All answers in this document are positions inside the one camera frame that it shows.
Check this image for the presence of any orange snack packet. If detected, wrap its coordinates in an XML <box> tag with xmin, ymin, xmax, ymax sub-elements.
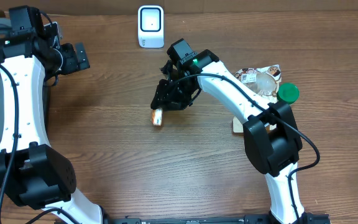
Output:
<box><xmin>151</xmin><ymin>108</ymin><xmax>163</xmax><ymax>126</ymax></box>

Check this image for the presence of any brown snack pouch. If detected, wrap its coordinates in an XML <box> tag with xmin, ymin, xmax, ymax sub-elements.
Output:
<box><xmin>232</xmin><ymin>64</ymin><xmax>282</xmax><ymax>134</ymax></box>

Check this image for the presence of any green lid jar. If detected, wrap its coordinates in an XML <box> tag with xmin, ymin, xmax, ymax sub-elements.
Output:
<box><xmin>277</xmin><ymin>83</ymin><xmax>300</xmax><ymax>105</ymax></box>

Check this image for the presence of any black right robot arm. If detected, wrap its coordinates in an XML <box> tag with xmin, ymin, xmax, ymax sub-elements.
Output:
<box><xmin>150</xmin><ymin>39</ymin><xmax>305</xmax><ymax>223</ymax></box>

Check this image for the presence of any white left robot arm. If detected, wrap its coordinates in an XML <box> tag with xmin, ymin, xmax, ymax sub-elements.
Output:
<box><xmin>0</xmin><ymin>6</ymin><xmax>109</xmax><ymax>223</ymax></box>

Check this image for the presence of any white barcode scanner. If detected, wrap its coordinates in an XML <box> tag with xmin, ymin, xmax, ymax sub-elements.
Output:
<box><xmin>137</xmin><ymin>5</ymin><xmax>164</xmax><ymax>49</ymax></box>

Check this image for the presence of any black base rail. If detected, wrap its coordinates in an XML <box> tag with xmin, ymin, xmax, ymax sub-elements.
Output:
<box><xmin>103</xmin><ymin>213</ymin><xmax>331</xmax><ymax>224</ymax></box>

